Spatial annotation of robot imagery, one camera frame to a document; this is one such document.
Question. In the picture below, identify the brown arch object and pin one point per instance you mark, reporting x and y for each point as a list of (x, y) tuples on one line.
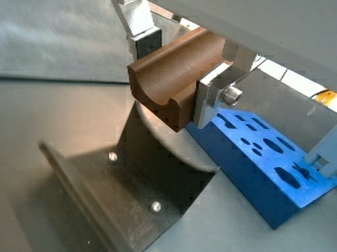
[(163, 76)]

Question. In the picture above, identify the blue foam shape board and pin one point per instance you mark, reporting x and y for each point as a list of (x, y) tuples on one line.
[(263, 164)]

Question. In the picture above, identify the dark grey curved fixture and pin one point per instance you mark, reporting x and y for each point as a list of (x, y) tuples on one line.
[(132, 188)]

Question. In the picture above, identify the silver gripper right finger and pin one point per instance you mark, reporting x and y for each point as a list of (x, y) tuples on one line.
[(216, 89)]

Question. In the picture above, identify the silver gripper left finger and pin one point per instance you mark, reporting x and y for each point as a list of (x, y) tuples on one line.
[(143, 35)]

